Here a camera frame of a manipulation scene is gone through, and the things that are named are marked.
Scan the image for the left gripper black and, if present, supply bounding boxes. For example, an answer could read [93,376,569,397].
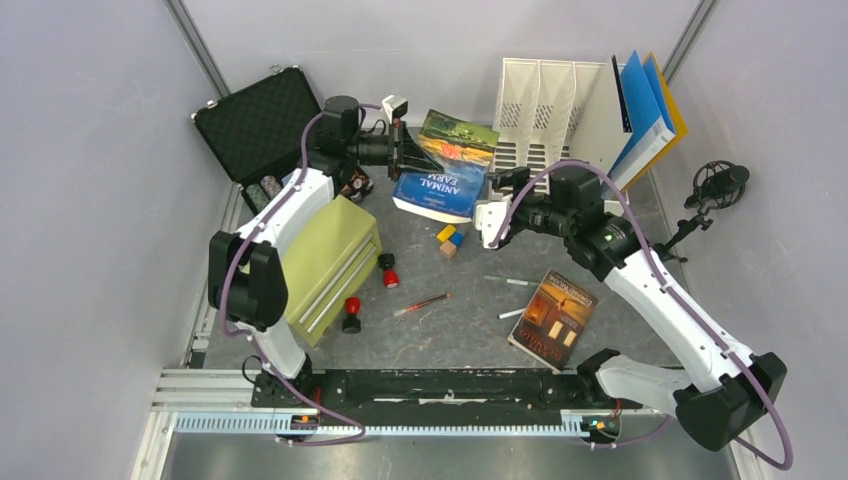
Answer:
[347,121,444,184]

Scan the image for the Animal Farm book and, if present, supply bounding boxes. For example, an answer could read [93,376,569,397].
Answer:
[392,109,500,224]

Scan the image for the white paper box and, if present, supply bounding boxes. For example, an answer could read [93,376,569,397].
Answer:
[570,55,632,176]

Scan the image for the green drawer cabinet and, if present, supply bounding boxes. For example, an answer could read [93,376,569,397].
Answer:
[282,197,384,347]

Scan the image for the blue plastic folder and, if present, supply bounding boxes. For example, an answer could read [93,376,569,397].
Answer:
[610,51,677,190]

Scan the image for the brown small book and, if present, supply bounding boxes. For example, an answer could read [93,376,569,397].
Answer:
[507,269,598,372]

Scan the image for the orange plastic folder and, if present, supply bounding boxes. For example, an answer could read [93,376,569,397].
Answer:
[625,52,689,188]

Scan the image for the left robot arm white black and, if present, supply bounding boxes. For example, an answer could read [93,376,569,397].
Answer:
[207,95,444,408]

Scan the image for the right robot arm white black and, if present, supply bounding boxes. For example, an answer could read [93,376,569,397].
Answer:
[474,160,788,451]

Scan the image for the white file organizer rack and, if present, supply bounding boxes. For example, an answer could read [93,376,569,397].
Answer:
[490,58,609,175]

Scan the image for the blue cylinder block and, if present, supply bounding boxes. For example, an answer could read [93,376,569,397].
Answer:
[448,231,465,247]

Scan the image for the yellow eraser block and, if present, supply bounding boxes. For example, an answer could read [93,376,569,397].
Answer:
[436,224,457,243]

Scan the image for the wooden cube block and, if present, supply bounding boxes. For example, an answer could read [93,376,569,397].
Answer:
[439,240,458,259]

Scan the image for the red black stamp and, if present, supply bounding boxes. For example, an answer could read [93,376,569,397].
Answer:
[377,253,400,289]
[342,297,361,334]

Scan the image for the red pen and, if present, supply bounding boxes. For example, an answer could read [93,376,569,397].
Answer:
[393,293,453,317]

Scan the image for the blue capped white marker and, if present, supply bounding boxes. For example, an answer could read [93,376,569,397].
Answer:
[497,308,525,320]

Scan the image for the black poker chip case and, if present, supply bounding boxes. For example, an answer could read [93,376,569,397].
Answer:
[192,67,374,214]

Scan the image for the black microphone on tripod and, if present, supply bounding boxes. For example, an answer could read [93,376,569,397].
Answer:
[653,160,750,263]

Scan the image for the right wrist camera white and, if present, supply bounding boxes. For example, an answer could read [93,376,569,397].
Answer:
[473,195,512,250]

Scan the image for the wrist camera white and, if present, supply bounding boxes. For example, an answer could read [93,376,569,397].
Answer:
[473,195,512,250]
[381,94,409,122]

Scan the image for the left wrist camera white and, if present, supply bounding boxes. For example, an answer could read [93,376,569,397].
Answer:
[381,94,409,122]

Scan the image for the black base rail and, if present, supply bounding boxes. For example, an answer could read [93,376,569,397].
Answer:
[250,367,644,429]

